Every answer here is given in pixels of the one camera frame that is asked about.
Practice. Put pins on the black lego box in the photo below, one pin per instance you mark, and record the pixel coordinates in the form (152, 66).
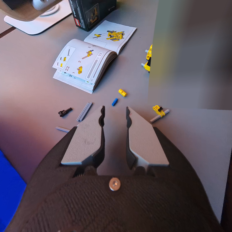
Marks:
(87, 14)

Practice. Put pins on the partly built yellow lego model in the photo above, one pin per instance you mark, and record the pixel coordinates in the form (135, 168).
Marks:
(149, 54)

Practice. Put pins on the blue lego pin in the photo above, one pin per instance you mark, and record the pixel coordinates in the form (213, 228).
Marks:
(114, 102)

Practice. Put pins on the lego instruction booklet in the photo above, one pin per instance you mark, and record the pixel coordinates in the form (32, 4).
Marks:
(78, 54)

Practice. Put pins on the black lego pin connector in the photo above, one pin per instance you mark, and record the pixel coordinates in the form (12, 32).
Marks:
(63, 112)

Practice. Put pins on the white monitor stand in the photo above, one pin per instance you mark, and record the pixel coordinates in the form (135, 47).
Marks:
(36, 26)

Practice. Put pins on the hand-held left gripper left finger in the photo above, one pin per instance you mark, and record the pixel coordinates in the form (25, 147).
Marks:
(85, 137)

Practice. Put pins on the yellow lego connector piece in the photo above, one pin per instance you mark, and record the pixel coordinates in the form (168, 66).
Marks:
(122, 92)

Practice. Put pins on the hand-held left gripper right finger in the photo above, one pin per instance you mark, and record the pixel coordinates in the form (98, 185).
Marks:
(145, 143)

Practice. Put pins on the yellow lego piece with axle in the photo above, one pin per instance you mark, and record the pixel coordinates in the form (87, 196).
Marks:
(159, 111)

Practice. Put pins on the thin light grey lego axle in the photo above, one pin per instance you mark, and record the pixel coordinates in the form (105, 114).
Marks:
(62, 129)

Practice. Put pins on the blue plastic bin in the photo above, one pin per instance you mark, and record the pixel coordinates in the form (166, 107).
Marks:
(9, 181)

